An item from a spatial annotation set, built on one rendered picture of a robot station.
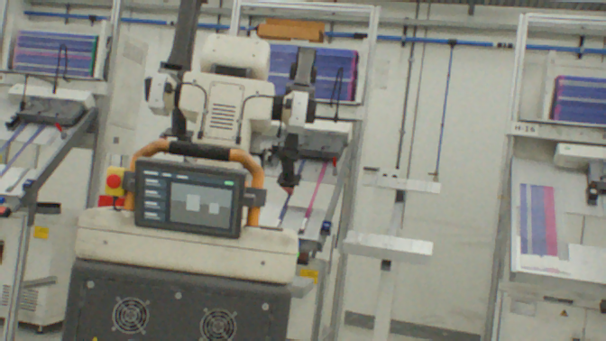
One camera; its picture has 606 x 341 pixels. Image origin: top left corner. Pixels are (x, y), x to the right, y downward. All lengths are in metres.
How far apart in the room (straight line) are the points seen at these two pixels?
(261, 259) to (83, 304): 0.44
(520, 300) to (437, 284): 1.70
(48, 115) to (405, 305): 2.68
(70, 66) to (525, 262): 2.55
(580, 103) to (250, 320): 2.01
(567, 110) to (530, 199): 0.48
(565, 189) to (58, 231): 2.49
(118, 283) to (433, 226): 3.19
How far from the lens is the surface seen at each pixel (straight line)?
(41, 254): 3.47
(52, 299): 3.50
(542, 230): 2.67
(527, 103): 3.19
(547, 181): 2.92
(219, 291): 1.49
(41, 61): 3.75
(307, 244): 2.55
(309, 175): 2.85
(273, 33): 3.54
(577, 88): 3.04
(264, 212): 2.69
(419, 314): 4.50
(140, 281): 1.52
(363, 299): 4.52
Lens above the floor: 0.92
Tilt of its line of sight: 2 degrees up
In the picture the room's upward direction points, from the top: 7 degrees clockwise
